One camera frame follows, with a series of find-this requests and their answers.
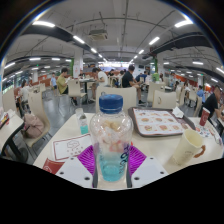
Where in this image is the ceiling air conditioner unit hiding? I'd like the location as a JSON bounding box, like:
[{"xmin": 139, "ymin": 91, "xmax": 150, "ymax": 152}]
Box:
[{"xmin": 88, "ymin": 29, "xmax": 109, "ymax": 42}]

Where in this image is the person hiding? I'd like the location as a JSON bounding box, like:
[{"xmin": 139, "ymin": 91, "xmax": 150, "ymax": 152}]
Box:
[
  {"xmin": 55, "ymin": 67, "xmax": 70, "ymax": 95},
  {"xmin": 121, "ymin": 64, "xmax": 147, "ymax": 104},
  {"xmin": 199, "ymin": 84, "xmax": 224, "ymax": 128},
  {"xmin": 90, "ymin": 67, "xmax": 109, "ymax": 101},
  {"xmin": 18, "ymin": 79, "xmax": 32, "ymax": 111},
  {"xmin": 195, "ymin": 84, "xmax": 207, "ymax": 104},
  {"xmin": 49, "ymin": 72, "xmax": 58, "ymax": 90}
]

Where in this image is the clear bottle with blue cap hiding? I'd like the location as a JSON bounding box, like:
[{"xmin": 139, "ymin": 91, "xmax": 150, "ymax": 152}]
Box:
[{"xmin": 89, "ymin": 93, "xmax": 134, "ymax": 183}]

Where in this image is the cream paper cup brown handle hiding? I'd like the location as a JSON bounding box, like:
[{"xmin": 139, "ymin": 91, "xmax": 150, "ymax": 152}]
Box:
[{"xmin": 171, "ymin": 128, "xmax": 207, "ymax": 167}]

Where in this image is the small clear teal-liquid bottle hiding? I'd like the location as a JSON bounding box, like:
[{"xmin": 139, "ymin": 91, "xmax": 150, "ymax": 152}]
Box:
[{"xmin": 74, "ymin": 107, "xmax": 90, "ymax": 136}]

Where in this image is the pink backpack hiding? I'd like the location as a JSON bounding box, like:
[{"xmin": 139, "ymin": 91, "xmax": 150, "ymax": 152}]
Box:
[{"xmin": 21, "ymin": 113, "xmax": 45, "ymax": 139}]

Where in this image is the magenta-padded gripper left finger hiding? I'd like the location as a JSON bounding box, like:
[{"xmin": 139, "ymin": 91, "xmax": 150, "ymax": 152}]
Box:
[{"xmin": 54, "ymin": 143, "xmax": 100, "ymax": 190}]

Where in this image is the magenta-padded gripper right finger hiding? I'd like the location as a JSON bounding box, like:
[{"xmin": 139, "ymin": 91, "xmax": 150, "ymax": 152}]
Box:
[{"xmin": 126, "ymin": 144, "xmax": 169, "ymax": 189}]

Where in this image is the white crumpled napkin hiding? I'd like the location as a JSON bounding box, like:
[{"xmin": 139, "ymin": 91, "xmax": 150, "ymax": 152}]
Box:
[{"xmin": 171, "ymin": 106, "xmax": 185, "ymax": 119}]

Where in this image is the cream neighbouring table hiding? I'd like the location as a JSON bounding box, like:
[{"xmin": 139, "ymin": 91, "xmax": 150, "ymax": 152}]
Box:
[{"xmin": 0, "ymin": 109, "xmax": 26, "ymax": 158}]

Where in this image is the group of cream chairs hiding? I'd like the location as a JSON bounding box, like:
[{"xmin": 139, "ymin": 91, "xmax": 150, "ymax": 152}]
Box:
[{"xmin": 28, "ymin": 74, "xmax": 204, "ymax": 118}]

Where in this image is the printed paper tray liner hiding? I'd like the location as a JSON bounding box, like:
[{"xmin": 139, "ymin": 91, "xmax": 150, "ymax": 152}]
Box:
[{"xmin": 132, "ymin": 108, "xmax": 193, "ymax": 135}]

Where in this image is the cream chair with round hole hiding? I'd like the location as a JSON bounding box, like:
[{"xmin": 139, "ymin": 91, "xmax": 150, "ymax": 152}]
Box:
[
  {"xmin": 96, "ymin": 86, "xmax": 138, "ymax": 114},
  {"xmin": 152, "ymin": 89, "xmax": 178, "ymax": 110}
]

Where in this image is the cream chair holding backpack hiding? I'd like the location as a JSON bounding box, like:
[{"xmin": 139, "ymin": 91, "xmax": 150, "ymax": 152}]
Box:
[{"xmin": 21, "ymin": 91, "xmax": 53, "ymax": 148}]

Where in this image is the red paper cup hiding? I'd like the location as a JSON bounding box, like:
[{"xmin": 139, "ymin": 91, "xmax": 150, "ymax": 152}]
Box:
[{"xmin": 198, "ymin": 107, "xmax": 212, "ymax": 127}]

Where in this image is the white card with red border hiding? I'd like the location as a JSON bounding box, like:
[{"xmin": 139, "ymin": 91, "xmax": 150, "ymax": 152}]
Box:
[{"xmin": 52, "ymin": 133, "xmax": 93, "ymax": 162}]

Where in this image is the group of ceiling lights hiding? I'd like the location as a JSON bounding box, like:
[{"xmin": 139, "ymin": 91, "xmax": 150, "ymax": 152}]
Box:
[{"xmin": 0, "ymin": 18, "xmax": 224, "ymax": 84}]

